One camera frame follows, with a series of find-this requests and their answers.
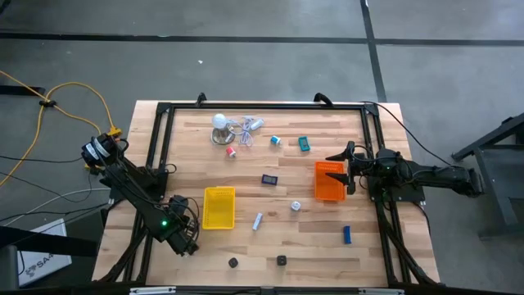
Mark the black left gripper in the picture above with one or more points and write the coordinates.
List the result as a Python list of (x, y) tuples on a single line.
[(186, 239)]

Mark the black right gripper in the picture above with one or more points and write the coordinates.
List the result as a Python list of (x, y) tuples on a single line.
[(358, 168)]

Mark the white bulb brass lamp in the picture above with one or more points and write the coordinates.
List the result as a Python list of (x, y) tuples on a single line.
[(219, 120)]

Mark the teal flat dish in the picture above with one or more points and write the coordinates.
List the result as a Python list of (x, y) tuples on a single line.
[(304, 143)]

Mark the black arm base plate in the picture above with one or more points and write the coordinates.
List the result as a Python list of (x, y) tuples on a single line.
[(161, 180), (413, 188)]

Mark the dark tray with teal box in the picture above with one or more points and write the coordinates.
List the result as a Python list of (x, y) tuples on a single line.
[(269, 180)]

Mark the red spool white ends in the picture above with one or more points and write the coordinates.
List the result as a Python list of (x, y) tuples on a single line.
[(231, 152)]

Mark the white digital clock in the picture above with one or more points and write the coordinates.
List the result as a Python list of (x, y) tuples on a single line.
[(257, 221)]

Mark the black metal table frame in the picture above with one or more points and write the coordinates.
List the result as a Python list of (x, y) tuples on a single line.
[(493, 184)]

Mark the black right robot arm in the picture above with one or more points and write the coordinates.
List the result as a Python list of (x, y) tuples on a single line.
[(442, 176)]

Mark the teal cylindrical cup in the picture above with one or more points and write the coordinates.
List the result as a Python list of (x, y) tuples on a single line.
[(295, 206)]

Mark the black flat bar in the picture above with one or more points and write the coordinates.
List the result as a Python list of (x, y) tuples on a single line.
[(20, 90), (41, 241)]

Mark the white printed sign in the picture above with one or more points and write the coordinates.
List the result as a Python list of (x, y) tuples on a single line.
[(45, 262)]

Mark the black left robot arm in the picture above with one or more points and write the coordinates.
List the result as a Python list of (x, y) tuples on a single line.
[(131, 184)]

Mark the black small cap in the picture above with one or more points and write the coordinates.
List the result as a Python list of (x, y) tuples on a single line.
[(281, 260)]

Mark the orange plastic basket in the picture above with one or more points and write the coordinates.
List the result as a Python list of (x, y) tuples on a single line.
[(327, 190)]

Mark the black frame clamp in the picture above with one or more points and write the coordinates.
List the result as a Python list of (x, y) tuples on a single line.
[(323, 98), (200, 99)]

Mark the yellow plastic basket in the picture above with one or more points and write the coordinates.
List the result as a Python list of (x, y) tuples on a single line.
[(219, 209)]

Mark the blue rectangular block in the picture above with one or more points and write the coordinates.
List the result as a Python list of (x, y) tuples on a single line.
[(347, 235)]

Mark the blue spool white ends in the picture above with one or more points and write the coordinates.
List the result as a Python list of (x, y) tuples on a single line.
[(275, 140)]

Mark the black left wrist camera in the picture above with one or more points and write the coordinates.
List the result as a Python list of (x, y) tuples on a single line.
[(179, 203)]

